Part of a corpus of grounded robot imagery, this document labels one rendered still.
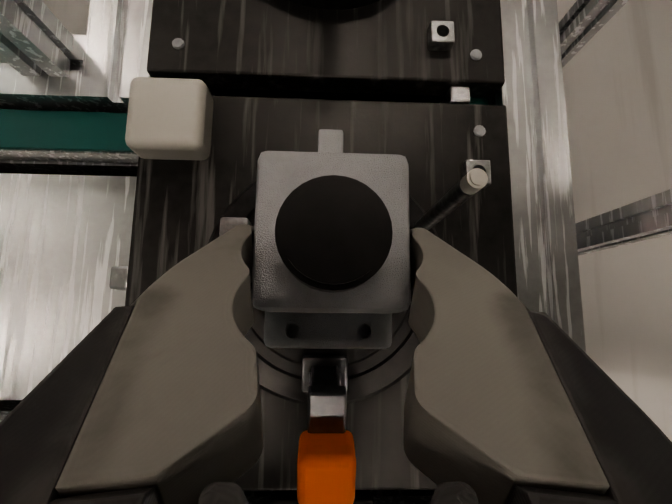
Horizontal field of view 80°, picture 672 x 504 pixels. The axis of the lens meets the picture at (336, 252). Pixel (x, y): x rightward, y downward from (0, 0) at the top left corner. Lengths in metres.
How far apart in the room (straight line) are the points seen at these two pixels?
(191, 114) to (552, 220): 0.24
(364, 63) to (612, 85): 0.29
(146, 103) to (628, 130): 0.43
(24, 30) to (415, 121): 0.24
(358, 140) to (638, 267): 0.30
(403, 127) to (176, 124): 0.14
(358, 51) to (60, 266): 0.26
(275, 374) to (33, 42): 0.24
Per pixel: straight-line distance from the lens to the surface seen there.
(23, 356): 0.37
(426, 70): 0.30
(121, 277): 0.28
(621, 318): 0.45
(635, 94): 0.52
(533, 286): 0.29
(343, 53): 0.30
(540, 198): 0.32
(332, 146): 0.16
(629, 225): 0.31
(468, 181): 0.16
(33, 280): 0.37
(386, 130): 0.28
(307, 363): 0.22
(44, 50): 0.33
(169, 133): 0.27
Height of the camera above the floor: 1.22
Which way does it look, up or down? 81 degrees down
